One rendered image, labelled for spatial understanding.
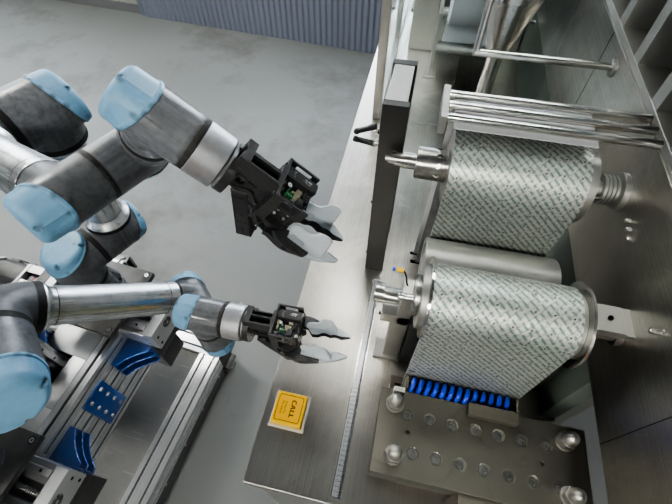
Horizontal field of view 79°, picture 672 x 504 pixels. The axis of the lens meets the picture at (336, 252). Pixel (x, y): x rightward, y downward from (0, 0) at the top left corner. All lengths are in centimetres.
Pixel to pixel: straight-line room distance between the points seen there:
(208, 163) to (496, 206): 52
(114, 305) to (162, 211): 183
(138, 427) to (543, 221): 159
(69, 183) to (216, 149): 18
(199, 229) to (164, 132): 204
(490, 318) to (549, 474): 36
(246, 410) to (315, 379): 98
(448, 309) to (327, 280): 54
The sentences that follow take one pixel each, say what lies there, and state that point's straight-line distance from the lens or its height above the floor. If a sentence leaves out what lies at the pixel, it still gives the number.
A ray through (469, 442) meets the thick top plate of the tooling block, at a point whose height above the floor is 103.
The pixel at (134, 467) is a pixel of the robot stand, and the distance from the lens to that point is 184.
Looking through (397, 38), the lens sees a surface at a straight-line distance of 152.
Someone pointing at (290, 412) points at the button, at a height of 92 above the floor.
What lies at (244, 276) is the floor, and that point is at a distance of 228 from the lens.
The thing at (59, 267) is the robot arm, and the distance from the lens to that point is 123.
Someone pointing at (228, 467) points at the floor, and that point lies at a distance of 195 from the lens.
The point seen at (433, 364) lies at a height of 111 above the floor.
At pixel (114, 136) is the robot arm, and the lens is 63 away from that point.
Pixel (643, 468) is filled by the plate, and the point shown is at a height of 124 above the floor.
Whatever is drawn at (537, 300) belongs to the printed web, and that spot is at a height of 131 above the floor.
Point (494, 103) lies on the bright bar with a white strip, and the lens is 83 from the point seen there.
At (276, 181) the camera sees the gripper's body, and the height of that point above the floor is 151.
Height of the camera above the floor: 188
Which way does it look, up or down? 54 degrees down
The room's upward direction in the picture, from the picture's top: straight up
